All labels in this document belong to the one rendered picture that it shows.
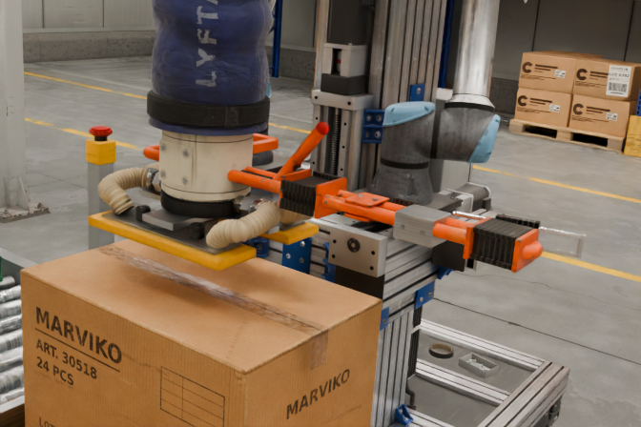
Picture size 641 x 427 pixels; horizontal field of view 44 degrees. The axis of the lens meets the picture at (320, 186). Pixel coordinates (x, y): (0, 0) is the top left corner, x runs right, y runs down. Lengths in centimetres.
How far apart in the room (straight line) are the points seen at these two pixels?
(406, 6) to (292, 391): 108
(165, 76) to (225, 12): 16
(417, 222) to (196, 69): 46
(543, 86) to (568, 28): 143
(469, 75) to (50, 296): 103
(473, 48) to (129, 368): 103
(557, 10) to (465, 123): 829
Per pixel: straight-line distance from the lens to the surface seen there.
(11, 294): 263
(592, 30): 998
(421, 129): 184
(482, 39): 190
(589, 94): 867
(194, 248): 141
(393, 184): 187
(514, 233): 119
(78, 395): 165
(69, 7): 1286
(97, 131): 254
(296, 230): 153
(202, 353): 134
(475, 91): 188
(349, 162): 207
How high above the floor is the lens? 155
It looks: 15 degrees down
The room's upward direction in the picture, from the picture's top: 4 degrees clockwise
